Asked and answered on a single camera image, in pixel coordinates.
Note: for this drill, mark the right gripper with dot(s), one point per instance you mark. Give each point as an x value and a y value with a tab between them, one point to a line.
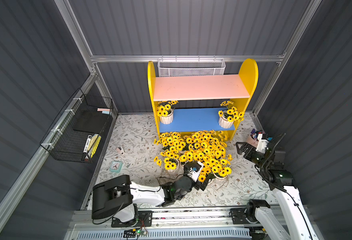
251	151

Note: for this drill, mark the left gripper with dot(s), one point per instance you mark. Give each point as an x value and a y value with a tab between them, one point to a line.
202	182

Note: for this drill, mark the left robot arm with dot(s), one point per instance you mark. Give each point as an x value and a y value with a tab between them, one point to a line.
118	197

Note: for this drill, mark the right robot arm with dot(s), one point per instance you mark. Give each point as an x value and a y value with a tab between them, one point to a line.
269	163

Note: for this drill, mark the pink bucket with pens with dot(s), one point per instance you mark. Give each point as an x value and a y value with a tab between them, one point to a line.
252	138

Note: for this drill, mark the floral patterned table mat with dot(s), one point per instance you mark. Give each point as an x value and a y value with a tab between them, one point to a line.
136	135

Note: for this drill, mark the yellow wooden shelf unit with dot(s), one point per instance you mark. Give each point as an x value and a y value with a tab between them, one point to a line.
238	88

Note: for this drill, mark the small pink white object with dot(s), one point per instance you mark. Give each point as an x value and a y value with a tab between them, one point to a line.
120	150

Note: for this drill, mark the small teal alarm clock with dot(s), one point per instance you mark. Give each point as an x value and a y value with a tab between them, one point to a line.
116	166

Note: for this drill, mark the green circuit board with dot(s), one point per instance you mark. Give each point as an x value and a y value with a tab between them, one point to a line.
134	233

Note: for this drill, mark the yellow item in basket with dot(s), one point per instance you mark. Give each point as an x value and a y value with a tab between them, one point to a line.
93	145

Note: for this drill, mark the pink sticky notes pad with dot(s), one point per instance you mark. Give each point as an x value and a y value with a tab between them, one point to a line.
104	111

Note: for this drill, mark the white mesh desk tray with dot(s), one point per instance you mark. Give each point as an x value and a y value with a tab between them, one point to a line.
168	68

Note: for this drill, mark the white marker in basket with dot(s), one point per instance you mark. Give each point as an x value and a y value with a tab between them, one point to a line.
87	144

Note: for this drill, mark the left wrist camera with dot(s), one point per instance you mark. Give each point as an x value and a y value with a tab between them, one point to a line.
194	169

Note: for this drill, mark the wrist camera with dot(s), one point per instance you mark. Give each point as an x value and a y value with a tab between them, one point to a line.
262	142
194	169

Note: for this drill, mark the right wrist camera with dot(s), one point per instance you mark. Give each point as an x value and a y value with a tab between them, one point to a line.
262	142

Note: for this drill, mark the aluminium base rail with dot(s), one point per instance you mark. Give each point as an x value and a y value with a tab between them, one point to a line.
205	223

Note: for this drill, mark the black wire wall basket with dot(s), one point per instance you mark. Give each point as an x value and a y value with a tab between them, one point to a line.
80	118

